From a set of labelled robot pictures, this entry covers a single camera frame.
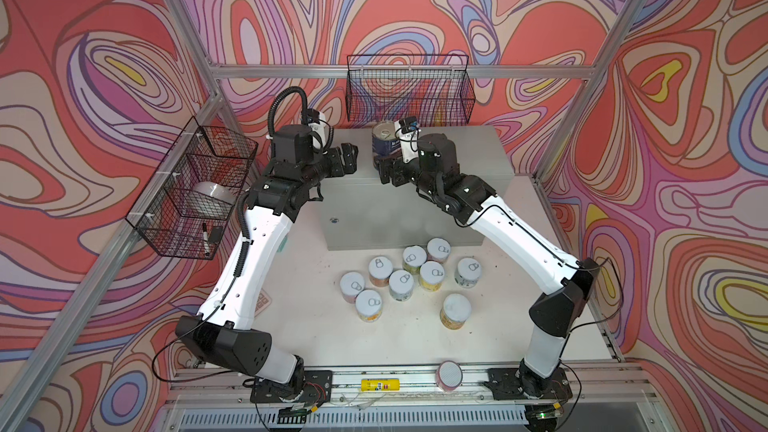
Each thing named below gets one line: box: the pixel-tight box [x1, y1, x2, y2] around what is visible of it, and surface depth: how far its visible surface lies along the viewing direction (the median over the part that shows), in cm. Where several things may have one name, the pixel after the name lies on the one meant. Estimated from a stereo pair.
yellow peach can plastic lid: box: [440, 293, 472, 331], surface depth 81 cm
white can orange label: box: [368, 256, 393, 287], surface depth 90 cm
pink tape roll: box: [436, 360, 463, 393], surface depth 72 cm
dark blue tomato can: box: [372, 120, 401, 170], surface depth 70 cm
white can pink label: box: [339, 271, 366, 304], surface depth 87 cm
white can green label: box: [402, 245, 427, 275], surface depth 93 cm
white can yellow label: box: [420, 261, 445, 292], surface depth 90 cm
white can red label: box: [426, 237, 452, 264], surface depth 95 cm
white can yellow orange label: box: [355, 289, 383, 323], surface depth 84 cm
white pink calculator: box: [254, 288, 272, 318], surface depth 88 cm
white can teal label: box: [388, 269, 414, 303], surface depth 88 cm
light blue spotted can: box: [454, 257, 482, 289], surface depth 90 cm
